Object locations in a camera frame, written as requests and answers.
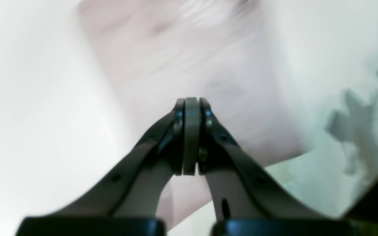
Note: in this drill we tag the pink T-shirt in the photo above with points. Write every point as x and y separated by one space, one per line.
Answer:
155 51

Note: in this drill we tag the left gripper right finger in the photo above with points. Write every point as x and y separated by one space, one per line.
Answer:
247 200

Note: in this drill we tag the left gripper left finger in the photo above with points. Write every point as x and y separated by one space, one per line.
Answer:
124 202

